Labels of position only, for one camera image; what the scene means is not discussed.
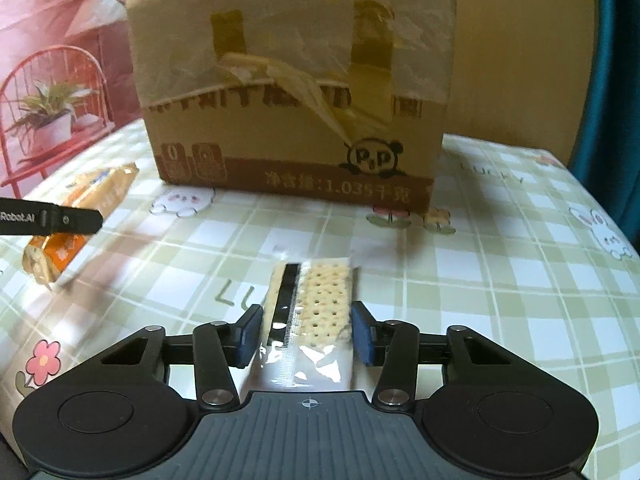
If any wooden board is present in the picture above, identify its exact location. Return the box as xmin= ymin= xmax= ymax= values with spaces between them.
xmin=442 ymin=0 xmax=601 ymax=166

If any taped cardboard box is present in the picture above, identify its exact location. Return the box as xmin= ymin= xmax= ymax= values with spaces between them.
xmin=125 ymin=0 xmax=458 ymax=216

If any orange cracker packet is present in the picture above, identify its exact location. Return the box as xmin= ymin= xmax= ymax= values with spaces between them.
xmin=22 ymin=161 xmax=140 ymax=288

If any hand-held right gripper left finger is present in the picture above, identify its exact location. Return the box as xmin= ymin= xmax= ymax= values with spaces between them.
xmin=100 ymin=305 xmax=264 ymax=410

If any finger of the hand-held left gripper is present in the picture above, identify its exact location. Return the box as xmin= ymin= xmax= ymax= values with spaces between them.
xmin=0 ymin=197 xmax=107 ymax=236

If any clear cracker packet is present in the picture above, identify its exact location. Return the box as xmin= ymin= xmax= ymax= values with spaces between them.
xmin=239 ymin=255 xmax=362 ymax=396

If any printed red wall cloth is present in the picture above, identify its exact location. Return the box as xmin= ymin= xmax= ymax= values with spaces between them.
xmin=0 ymin=0 xmax=151 ymax=201

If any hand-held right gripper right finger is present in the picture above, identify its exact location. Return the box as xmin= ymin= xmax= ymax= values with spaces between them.
xmin=351 ymin=301 xmax=531 ymax=407

